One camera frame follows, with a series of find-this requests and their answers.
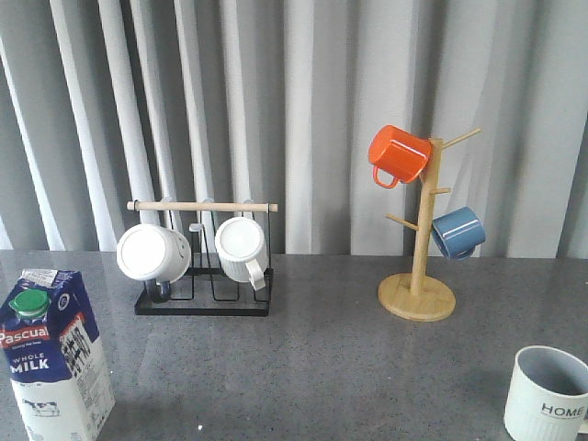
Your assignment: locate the blue white milk carton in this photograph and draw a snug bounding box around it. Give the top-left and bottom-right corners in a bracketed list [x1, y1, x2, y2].
[1, 269, 115, 440]

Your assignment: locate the white HOME mug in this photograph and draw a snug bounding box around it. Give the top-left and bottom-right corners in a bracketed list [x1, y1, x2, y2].
[503, 345, 587, 440]

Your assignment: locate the white ribbed mug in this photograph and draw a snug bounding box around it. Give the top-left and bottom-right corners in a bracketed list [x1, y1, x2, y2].
[215, 217, 268, 290]

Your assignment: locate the orange mug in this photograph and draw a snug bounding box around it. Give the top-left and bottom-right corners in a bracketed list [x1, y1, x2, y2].
[368, 125, 433, 188]

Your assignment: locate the wooden mug tree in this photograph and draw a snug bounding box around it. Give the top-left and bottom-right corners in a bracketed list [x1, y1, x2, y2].
[378, 128, 481, 322]

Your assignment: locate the white smiley mug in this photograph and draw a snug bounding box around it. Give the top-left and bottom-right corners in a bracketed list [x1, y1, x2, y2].
[117, 224, 191, 284]

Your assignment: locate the blue mug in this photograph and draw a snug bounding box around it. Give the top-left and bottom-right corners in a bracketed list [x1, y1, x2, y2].
[431, 207, 486, 260]

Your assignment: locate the grey pleated curtain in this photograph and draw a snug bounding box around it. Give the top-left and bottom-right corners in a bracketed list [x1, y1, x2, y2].
[1, 1, 587, 258]

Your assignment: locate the black wire mug rack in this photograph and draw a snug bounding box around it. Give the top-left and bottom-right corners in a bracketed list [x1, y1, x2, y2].
[127, 200, 278, 316]

